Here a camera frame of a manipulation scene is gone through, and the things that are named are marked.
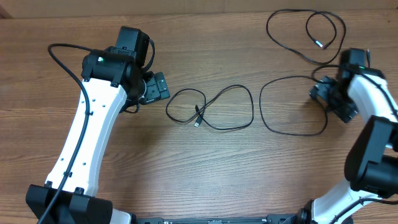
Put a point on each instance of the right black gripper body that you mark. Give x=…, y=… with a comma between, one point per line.
x=325, y=94

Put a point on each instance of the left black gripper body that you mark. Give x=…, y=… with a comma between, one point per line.
x=153, y=91

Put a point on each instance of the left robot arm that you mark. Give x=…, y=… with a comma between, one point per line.
x=114, y=80

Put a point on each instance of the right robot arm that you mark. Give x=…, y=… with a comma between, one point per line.
x=370, y=175

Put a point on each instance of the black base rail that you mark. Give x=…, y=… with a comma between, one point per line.
x=269, y=219

